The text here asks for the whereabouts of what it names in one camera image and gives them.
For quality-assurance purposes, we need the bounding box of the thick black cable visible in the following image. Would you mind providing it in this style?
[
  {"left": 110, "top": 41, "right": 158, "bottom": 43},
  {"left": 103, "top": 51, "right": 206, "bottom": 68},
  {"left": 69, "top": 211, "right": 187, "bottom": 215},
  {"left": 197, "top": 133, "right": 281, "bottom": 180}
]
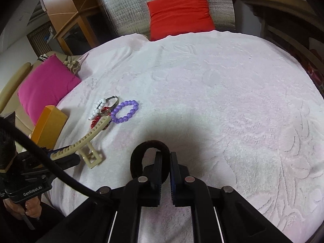
[{"left": 0, "top": 118, "right": 117, "bottom": 205}]

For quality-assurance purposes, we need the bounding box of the cream hair claw clip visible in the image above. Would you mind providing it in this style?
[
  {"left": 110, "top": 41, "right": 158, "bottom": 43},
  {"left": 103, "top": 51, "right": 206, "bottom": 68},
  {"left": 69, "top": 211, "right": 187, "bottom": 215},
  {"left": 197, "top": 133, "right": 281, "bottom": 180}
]
[{"left": 52, "top": 115, "right": 105, "bottom": 169}]

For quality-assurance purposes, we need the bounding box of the red bead bracelet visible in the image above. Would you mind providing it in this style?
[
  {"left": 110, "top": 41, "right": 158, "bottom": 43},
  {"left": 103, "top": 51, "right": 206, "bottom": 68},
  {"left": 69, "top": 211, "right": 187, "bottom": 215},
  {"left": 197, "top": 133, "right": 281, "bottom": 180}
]
[{"left": 91, "top": 108, "right": 111, "bottom": 130}]

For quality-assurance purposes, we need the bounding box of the orange box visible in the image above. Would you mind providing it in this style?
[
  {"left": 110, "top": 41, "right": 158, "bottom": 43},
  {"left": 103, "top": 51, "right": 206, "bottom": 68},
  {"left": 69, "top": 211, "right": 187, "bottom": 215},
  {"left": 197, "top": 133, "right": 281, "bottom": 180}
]
[{"left": 30, "top": 106, "right": 69, "bottom": 150}]

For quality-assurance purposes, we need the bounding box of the beige sofa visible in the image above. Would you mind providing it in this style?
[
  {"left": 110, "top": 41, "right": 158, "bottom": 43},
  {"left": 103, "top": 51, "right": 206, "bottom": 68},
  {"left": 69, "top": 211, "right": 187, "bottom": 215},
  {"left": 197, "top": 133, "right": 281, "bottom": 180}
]
[{"left": 0, "top": 52, "right": 84, "bottom": 137}]

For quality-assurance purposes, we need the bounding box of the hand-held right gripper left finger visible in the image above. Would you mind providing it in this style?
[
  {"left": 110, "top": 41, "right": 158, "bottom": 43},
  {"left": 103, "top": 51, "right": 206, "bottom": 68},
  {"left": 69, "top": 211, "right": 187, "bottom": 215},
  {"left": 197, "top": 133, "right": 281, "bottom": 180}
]
[{"left": 33, "top": 152, "right": 164, "bottom": 243}]

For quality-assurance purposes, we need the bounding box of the wooden shelf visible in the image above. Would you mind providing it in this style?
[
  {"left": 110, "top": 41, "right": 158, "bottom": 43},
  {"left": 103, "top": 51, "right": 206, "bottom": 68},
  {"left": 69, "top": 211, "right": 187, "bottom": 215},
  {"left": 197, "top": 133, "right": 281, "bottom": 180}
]
[{"left": 235, "top": 0, "right": 324, "bottom": 64}]

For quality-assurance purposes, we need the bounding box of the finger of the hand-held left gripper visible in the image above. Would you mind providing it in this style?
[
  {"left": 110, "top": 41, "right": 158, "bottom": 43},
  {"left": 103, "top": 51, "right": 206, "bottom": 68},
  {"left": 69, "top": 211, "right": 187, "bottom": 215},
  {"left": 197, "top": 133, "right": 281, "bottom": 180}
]
[{"left": 46, "top": 151, "right": 81, "bottom": 170}]

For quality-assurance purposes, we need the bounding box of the brown woven screen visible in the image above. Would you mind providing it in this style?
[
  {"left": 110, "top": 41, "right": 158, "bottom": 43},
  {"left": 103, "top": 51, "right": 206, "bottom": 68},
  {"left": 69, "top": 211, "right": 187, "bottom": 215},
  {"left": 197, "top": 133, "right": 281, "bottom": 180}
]
[{"left": 27, "top": 21, "right": 64, "bottom": 59}]

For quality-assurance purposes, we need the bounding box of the silver insulation sheet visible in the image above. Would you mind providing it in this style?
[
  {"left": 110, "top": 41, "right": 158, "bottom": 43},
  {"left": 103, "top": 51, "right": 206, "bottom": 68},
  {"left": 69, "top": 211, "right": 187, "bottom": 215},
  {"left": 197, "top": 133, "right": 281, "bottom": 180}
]
[{"left": 96, "top": 0, "right": 236, "bottom": 39}]

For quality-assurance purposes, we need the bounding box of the purple bead bracelet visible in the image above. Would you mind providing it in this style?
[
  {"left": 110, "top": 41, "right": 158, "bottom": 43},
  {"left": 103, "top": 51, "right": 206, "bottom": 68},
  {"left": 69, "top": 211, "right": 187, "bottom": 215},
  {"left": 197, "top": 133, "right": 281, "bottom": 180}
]
[{"left": 111, "top": 100, "right": 139, "bottom": 124}]

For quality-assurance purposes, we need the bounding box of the white air conditioner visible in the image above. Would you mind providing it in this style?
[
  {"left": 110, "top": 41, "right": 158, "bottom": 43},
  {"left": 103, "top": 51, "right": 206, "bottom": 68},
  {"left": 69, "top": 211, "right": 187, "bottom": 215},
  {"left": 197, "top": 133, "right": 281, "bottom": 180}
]
[{"left": 15, "top": 0, "right": 51, "bottom": 27}]

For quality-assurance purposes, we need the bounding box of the beige crumpled cloth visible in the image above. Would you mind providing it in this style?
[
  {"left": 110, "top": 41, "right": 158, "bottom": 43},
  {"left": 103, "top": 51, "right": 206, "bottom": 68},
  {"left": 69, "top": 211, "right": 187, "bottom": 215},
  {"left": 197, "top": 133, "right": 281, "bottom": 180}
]
[{"left": 63, "top": 54, "right": 81, "bottom": 75}]

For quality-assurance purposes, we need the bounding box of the pink pillow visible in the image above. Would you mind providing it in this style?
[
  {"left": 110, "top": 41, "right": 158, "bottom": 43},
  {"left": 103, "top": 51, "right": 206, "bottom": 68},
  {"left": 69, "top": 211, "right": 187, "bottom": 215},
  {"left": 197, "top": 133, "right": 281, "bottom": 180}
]
[{"left": 17, "top": 55, "right": 82, "bottom": 126}]

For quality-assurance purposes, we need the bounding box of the black hair band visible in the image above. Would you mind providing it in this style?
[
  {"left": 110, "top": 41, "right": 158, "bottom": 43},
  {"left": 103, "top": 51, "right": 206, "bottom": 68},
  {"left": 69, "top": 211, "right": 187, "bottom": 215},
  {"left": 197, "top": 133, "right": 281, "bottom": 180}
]
[{"left": 130, "top": 140, "right": 171, "bottom": 183}]

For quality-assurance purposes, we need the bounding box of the white textured blanket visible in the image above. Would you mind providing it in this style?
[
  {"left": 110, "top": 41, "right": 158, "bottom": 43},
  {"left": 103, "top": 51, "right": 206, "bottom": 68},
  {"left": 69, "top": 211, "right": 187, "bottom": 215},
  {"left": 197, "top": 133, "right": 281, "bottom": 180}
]
[{"left": 48, "top": 30, "right": 324, "bottom": 243}]

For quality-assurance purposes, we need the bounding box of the white bead bracelet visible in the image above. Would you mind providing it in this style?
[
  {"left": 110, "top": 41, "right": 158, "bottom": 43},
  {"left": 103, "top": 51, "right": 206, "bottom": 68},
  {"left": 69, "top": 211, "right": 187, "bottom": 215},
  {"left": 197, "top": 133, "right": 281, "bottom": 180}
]
[{"left": 88, "top": 97, "right": 108, "bottom": 121}]

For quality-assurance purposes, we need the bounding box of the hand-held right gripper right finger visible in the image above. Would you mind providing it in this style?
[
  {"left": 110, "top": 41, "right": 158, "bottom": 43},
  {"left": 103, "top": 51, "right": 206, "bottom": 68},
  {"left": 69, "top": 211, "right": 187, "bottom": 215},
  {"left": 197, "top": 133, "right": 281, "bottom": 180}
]
[{"left": 170, "top": 152, "right": 294, "bottom": 243}]

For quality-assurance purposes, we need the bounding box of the metal bangle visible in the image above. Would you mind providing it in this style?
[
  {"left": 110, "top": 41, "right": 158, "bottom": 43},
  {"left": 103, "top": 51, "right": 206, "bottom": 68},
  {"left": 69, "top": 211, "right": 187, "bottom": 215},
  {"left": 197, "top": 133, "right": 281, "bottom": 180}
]
[{"left": 97, "top": 96, "right": 119, "bottom": 114}]

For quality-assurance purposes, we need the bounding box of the red pillow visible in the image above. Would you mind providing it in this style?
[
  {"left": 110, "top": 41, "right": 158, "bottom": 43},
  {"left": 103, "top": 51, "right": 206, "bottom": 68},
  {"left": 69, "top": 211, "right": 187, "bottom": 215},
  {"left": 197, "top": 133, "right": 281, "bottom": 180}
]
[{"left": 147, "top": 0, "right": 215, "bottom": 42}]

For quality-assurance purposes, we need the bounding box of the person's left hand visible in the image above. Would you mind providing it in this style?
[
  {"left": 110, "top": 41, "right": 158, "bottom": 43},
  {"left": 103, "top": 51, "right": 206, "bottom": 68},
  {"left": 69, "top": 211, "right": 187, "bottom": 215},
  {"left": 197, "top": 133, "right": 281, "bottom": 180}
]
[{"left": 6, "top": 197, "right": 41, "bottom": 221}]

